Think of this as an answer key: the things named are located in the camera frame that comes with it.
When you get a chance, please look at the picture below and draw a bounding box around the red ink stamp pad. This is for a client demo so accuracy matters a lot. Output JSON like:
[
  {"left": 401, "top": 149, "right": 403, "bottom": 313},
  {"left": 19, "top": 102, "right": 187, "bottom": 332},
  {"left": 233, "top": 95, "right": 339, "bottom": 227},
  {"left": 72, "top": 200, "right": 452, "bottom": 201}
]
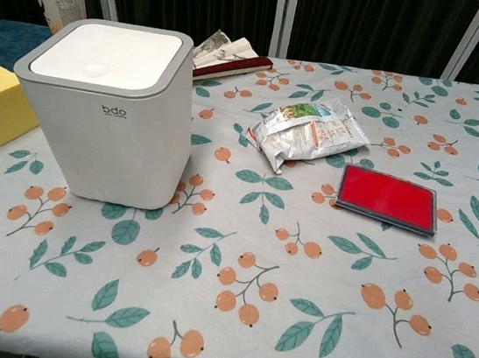
[{"left": 332, "top": 162, "right": 446, "bottom": 236}]

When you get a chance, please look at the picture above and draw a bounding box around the dark red notebook with papers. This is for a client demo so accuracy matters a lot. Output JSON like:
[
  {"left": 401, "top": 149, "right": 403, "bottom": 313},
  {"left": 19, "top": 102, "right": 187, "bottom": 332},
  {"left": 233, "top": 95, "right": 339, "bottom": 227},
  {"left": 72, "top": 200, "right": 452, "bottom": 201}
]
[{"left": 189, "top": 27, "right": 278, "bottom": 91}]

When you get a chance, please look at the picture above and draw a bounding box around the crumpled silver snack bag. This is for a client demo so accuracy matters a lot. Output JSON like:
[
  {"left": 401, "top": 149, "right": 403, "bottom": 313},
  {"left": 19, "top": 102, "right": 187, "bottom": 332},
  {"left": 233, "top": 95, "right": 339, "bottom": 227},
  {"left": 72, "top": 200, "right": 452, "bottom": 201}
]
[{"left": 241, "top": 92, "right": 376, "bottom": 186}]

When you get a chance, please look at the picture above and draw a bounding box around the white desktop trash bin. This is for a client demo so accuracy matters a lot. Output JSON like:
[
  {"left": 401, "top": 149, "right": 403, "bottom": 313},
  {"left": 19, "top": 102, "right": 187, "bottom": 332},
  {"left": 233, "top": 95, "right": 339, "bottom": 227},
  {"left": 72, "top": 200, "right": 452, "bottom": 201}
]
[{"left": 0, "top": 8, "right": 203, "bottom": 215}]

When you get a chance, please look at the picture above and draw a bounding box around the dark blue table cover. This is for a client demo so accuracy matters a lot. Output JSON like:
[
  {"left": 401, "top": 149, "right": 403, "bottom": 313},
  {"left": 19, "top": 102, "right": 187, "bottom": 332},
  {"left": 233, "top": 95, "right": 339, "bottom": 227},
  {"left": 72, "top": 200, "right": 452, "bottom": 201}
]
[{"left": 0, "top": 19, "right": 55, "bottom": 83}]

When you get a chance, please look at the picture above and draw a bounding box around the floral fruit print tablecloth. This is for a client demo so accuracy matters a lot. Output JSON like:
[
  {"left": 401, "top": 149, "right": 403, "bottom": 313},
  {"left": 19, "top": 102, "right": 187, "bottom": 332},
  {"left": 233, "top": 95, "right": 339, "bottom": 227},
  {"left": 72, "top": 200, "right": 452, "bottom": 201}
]
[{"left": 0, "top": 18, "right": 479, "bottom": 358}]

